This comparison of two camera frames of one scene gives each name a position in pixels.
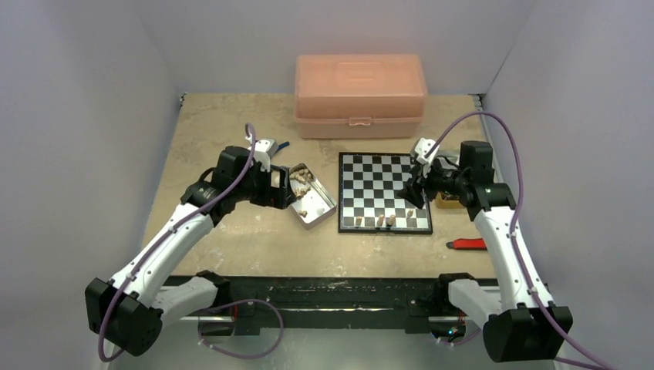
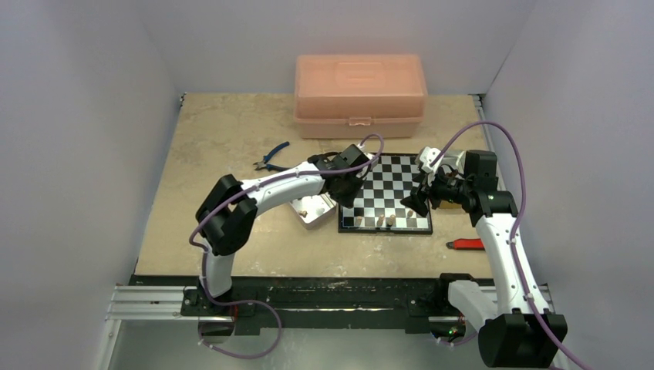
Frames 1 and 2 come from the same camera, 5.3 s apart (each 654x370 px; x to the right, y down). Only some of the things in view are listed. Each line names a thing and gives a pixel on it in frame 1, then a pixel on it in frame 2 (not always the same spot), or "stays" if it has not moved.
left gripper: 279,197 -> 347,201
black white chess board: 369,186 stays
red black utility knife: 471,243 stays
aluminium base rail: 328,304 stays
